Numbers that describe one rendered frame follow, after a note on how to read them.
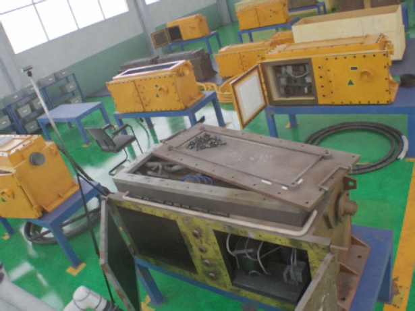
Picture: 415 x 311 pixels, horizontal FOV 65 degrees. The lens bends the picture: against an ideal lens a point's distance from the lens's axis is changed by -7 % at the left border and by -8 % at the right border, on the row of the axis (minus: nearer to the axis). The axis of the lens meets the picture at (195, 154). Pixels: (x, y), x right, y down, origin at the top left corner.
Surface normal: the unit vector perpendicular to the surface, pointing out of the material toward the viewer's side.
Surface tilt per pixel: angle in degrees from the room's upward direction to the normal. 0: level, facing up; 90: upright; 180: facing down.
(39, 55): 90
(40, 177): 90
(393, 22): 90
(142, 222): 90
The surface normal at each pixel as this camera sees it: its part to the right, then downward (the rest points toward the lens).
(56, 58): 0.79, 0.05
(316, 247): -0.56, 0.51
